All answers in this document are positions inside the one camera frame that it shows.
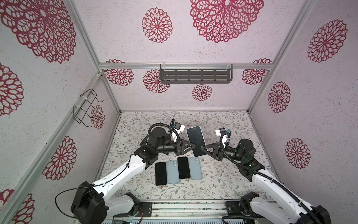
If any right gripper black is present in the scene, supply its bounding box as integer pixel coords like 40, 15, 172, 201
202, 143, 245, 164

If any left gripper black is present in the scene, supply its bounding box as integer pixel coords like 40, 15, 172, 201
157, 138, 195, 155

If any light blue phone case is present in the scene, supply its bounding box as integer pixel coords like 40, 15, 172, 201
188, 157, 203, 180
166, 160, 180, 184

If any black phone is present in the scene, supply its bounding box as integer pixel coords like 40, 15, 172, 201
155, 162, 167, 186

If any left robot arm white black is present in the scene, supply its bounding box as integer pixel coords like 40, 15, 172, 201
70, 123, 196, 224

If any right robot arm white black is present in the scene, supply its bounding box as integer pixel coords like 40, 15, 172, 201
201, 136, 331, 224

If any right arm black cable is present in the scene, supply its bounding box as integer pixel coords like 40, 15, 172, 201
219, 133, 325, 224

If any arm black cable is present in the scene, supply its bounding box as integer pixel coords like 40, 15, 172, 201
54, 159, 135, 219
219, 133, 325, 224

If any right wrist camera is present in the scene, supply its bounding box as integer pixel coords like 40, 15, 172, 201
215, 128, 231, 147

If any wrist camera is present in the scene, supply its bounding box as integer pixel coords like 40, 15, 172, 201
170, 119, 185, 143
215, 128, 231, 147

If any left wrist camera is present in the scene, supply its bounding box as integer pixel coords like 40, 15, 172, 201
170, 119, 185, 143

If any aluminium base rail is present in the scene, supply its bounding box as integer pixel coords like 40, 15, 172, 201
72, 199, 252, 222

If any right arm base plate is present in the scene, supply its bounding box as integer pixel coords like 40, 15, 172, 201
225, 200, 252, 216

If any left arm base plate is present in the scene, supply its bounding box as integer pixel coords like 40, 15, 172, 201
114, 202, 153, 218

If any dark metal wall shelf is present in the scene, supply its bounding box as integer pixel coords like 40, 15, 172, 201
159, 64, 233, 84

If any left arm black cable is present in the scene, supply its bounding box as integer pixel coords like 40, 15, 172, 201
54, 159, 135, 219

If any black wire wall rack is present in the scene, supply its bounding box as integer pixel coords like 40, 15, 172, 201
72, 89, 105, 130

